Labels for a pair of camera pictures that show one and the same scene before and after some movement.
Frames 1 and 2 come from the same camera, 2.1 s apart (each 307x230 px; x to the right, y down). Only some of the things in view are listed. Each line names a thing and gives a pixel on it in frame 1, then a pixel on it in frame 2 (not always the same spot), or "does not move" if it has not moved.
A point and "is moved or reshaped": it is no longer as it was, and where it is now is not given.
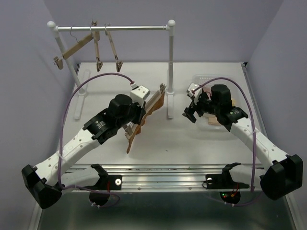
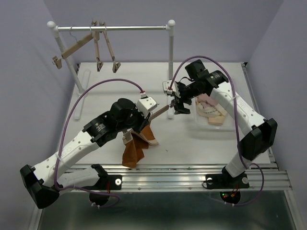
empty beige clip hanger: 58,61 does not move
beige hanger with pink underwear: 119,63 is moved or reshaped
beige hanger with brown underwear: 155,102 is moved or reshaped
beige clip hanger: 96,35 does not move
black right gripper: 189,112 to 179,108
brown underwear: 137,130 is moved or reshaped
